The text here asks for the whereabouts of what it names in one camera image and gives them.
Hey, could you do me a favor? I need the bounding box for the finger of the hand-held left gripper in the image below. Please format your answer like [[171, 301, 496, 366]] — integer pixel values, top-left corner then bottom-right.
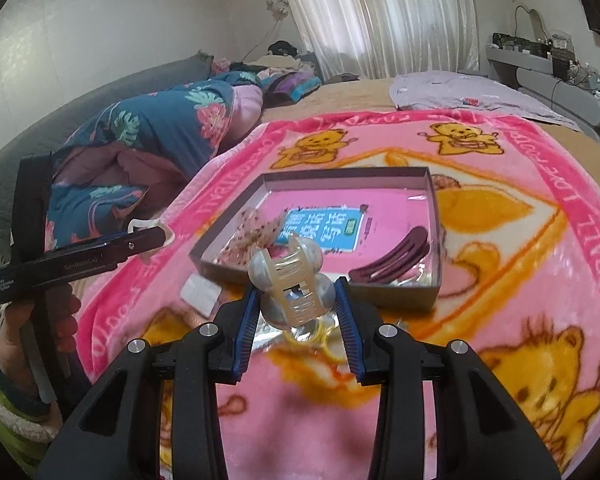
[[100, 226, 173, 268]]

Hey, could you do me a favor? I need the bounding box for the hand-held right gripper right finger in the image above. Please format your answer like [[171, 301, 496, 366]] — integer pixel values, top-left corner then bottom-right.
[[332, 277, 566, 480]]

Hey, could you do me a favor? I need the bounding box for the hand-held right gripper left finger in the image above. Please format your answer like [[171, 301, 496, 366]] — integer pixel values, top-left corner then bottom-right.
[[35, 285, 261, 480]]

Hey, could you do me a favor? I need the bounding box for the white plastic piece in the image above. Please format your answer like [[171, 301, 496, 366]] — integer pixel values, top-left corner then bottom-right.
[[127, 218, 174, 263]]

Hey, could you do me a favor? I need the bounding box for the clear bag of yellow rings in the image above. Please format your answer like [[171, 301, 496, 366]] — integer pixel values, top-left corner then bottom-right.
[[250, 310, 352, 362]]

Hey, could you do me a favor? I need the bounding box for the pearl hair claw clip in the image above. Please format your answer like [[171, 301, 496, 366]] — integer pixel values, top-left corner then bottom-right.
[[247, 237, 338, 331]]

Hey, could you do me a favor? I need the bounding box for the grey cardboard box tray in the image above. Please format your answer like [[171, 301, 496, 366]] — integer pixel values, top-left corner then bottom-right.
[[189, 166, 443, 312]]

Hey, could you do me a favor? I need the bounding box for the person's left forearm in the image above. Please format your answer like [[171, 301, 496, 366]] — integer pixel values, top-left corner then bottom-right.
[[0, 340, 63, 443]]

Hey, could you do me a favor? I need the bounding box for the person's left hand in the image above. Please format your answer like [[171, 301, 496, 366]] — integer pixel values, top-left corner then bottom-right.
[[0, 290, 83, 386]]

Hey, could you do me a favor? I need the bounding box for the small white packet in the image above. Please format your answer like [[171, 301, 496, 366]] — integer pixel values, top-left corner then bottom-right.
[[180, 275, 221, 317]]

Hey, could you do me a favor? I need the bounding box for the maroon snap hair clip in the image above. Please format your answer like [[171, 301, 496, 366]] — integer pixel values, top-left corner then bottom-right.
[[348, 226, 431, 283]]

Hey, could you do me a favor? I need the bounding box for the speckled pink scrunchie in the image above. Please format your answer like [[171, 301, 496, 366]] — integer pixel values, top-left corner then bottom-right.
[[215, 207, 286, 268]]

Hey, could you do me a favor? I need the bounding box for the blue floral quilt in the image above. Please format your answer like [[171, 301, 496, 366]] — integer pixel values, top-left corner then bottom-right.
[[45, 72, 266, 251]]

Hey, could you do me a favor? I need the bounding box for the purple striped cloth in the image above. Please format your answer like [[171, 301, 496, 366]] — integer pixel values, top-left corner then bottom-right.
[[265, 70, 324, 107]]

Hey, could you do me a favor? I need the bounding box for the pink bear printed blanket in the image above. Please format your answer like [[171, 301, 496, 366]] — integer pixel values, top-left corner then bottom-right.
[[77, 107, 600, 480]]

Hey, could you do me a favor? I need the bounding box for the lilac bed sheet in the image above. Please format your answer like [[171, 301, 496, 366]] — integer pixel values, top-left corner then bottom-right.
[[389, 71, 583, 133]]

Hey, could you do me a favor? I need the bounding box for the white sheer curtain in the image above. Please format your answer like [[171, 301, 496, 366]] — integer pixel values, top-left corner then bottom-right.
[[270, 0, 481, 81]]

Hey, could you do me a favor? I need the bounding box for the grey curved shelf unit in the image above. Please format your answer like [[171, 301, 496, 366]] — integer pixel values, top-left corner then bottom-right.
[[485, 32, 600, 128]]

